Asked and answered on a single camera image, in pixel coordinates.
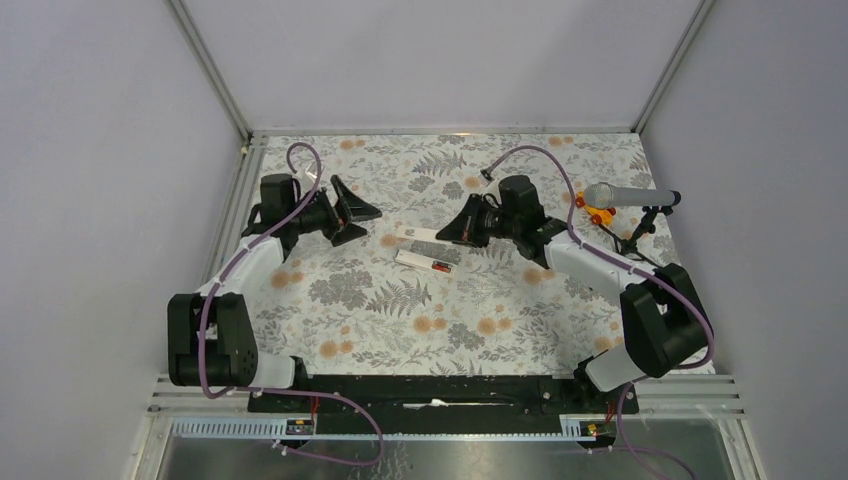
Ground orange toy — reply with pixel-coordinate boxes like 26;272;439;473
575;191;616;227

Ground white remote control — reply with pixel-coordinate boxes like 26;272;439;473
395;250;456;275

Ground grey microphone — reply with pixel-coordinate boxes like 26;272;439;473
583;182;682;209

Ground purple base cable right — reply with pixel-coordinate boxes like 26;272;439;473
589;384;697;480

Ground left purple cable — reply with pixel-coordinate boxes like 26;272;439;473
197;141;387;468

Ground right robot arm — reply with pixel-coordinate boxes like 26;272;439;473
435;175;714;412

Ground white remote battery cover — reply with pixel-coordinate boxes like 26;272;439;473
394;225;438;242

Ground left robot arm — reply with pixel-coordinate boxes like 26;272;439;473
167;174;382;411

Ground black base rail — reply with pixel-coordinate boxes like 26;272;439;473
248;375;639;435

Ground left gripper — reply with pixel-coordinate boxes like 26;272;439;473
288;176;381;246

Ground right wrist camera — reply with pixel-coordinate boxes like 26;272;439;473
480;169;502;208

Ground red orange battery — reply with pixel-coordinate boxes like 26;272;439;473
431;261;453;274

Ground floral table mat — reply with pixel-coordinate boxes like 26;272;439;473
250;134;654;375

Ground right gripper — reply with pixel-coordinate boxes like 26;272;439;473
436;194;520;249

